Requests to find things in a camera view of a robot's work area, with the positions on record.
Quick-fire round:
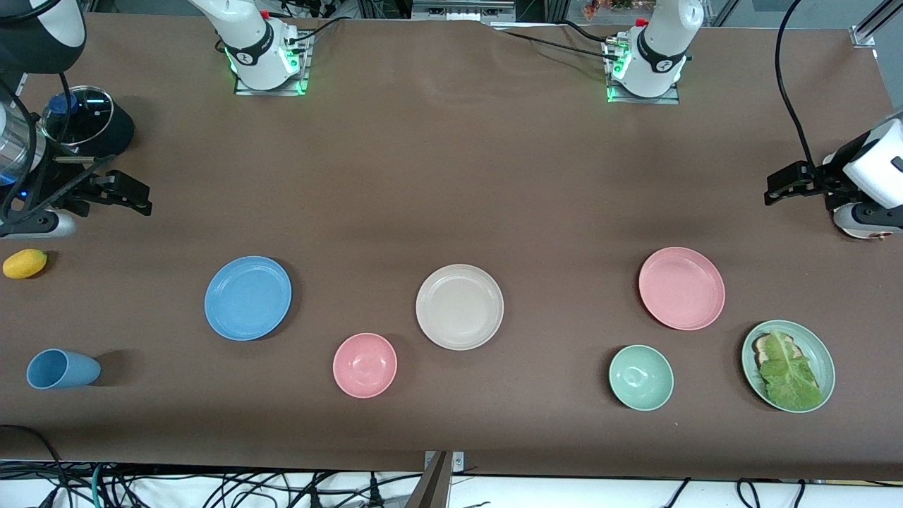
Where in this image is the pink plate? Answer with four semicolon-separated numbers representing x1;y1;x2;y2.
638;246;726;332

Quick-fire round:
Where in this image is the blue cup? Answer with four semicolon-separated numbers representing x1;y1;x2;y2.
26;349;102;390

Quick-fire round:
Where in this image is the green lettuce leaf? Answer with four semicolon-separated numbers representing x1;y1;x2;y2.
758;329;825;411

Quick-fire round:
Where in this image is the pink bowl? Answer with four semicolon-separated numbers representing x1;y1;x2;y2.
332;332;398;399

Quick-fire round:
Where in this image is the metal table bracket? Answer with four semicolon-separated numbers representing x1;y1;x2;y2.
404;450;466;508

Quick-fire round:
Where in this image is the black base cable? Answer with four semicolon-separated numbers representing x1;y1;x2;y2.
547;19;622;52
284;16;345;54
490;27;622;66

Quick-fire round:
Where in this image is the black pot with blue handle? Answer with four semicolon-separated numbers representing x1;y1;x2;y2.
41;85;135;160

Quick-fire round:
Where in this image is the yellow lemon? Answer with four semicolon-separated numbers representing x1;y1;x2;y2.
2;248;49;279

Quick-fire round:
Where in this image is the green plate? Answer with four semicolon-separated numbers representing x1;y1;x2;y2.
741;320;836;413

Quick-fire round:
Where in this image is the green bowl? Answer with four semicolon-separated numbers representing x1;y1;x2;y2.
608;344;674;412

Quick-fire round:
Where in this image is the aluminium frame profile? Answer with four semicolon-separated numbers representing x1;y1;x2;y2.
850;0;903;48

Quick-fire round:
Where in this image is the toasted bread slice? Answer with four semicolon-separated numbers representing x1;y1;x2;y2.
752;333;802;369

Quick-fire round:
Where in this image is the blue plate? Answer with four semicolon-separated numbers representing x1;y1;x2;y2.
204;255;293;341

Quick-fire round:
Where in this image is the beige plate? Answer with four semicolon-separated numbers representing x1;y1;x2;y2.
415;264;505;351

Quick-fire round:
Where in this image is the glass lid with blue knob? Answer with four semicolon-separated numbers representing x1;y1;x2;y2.
40;85;114;146

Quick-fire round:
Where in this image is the grey metal box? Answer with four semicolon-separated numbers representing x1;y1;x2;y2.
411;0;517;23

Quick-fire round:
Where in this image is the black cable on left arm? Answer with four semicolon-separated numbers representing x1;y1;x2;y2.
775;0;825;164

